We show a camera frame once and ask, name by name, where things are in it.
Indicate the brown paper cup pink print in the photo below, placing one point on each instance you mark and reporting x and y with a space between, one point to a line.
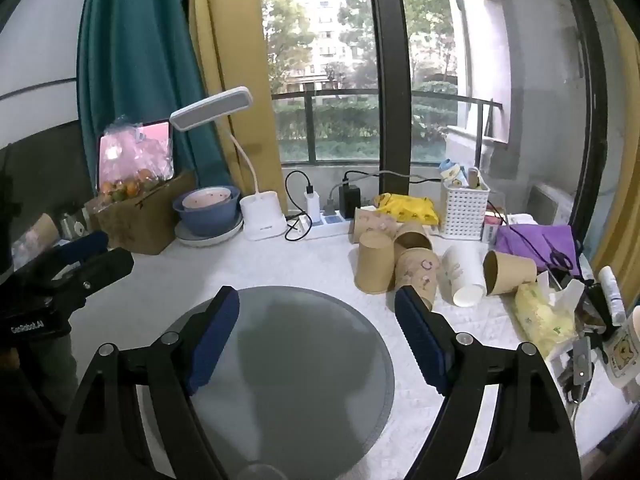
372 221

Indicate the white paper cup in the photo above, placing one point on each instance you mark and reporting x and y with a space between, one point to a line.
462 275

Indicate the purple cloth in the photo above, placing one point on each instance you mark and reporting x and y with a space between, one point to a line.
535 245

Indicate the black scissors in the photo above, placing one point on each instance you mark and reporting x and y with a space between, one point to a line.
562 260

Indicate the pink bowl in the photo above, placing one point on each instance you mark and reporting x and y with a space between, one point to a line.
207 199

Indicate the white power strip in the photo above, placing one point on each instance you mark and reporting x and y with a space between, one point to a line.
327 225

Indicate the black balcony railing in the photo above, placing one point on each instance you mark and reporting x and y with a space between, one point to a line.
350 105

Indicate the blue bowl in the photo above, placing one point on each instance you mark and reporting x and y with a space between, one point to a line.
207 217

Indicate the yellow tissue packet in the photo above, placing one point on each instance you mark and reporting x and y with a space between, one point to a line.
542 317

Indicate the black charger plug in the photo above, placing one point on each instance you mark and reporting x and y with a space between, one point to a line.
350 195

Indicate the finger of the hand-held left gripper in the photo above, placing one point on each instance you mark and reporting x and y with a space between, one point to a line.
102 267
82 247

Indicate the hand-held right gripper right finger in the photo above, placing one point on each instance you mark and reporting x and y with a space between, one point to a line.
422 345

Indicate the yellow plastic bag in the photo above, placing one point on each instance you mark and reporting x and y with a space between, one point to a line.
407 207

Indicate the yellow curtain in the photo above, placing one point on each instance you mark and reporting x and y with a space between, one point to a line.
230 50

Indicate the round grey glass plate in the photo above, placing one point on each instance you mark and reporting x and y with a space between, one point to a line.
290 385

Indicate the white tube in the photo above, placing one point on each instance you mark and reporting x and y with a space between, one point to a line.
612 292

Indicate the bag of oranges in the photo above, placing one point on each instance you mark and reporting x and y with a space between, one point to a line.
130 170

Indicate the white desk lamp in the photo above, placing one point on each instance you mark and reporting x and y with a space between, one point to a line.
260 212

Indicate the white tape roll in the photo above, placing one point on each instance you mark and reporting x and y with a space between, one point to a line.
77 228

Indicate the white charger plug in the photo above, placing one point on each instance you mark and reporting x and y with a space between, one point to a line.
312 202

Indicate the brown paper cup purple print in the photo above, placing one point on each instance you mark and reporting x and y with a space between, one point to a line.
419 275

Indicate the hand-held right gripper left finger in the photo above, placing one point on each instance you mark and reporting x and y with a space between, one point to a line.
215 340

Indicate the black window frame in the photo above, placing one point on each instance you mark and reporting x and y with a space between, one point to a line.
387 70

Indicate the plain brown paper cup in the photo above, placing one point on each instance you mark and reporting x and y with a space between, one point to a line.
507 272
374 262
412 237

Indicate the white plate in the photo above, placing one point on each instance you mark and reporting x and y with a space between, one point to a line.
205 237

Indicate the white bottle bear label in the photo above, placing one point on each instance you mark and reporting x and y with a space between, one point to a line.
625 355

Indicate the teal curtain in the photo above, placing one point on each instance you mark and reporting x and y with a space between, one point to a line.
135 60

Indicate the white plastic basket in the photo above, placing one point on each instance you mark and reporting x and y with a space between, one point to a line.
465 207

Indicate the pink tablet screen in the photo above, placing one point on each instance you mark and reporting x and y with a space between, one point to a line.
157 132

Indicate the cardboard box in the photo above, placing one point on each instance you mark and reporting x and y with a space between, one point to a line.
145 220

